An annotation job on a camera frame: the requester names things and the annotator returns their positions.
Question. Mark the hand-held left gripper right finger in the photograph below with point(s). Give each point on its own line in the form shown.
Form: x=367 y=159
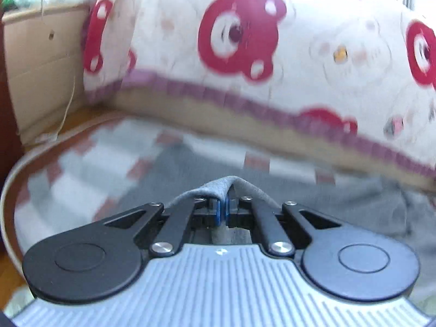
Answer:
x=225 y=212

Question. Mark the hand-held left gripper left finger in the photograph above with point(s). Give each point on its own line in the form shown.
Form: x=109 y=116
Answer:
x=215 y=212

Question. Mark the grey fleece garment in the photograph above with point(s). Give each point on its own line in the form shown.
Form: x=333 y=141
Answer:
x=357 y=204

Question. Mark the checked rug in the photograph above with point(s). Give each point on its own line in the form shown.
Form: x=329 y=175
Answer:
x=68 y=163

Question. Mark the bear print bed cover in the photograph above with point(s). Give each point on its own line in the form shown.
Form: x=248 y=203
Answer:
x=306 y=24

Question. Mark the dark wooden furniture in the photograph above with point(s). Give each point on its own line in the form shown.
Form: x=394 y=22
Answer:
x=6 y=109

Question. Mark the cardboard box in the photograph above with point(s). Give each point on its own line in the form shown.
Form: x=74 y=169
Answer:
x=37 y=58

